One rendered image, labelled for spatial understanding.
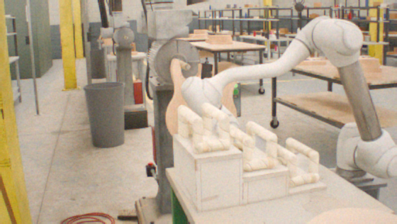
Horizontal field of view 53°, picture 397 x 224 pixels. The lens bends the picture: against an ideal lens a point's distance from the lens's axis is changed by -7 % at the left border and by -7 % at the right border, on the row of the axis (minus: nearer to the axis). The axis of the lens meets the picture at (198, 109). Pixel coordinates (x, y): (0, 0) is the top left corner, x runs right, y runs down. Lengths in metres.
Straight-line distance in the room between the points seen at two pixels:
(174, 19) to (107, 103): 3.03
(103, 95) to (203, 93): 3.31
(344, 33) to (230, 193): 0.75
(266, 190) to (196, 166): 0.25
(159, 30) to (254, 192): 0.95
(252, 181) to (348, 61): 0.67
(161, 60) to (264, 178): 1.14
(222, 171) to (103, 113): 3.76
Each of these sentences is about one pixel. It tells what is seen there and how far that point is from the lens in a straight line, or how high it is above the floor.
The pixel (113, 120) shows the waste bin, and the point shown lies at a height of 0.33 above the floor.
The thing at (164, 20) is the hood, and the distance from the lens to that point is 1.96.
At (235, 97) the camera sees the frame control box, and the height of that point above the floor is 1.04.
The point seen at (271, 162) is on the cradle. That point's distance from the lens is 1.33.
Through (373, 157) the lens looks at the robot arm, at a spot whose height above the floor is 0.89.
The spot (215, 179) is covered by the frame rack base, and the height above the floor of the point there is 1.03.
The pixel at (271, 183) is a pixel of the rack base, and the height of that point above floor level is 0.99.
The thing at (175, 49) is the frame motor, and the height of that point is 1.32.
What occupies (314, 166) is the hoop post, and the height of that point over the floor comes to 1.00.
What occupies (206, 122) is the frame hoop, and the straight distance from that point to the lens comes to 1.40.
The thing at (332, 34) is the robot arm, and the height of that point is 1.42.
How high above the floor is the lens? 1.50
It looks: 13 degrees down
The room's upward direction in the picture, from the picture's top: 2 degrees counter-clockwise
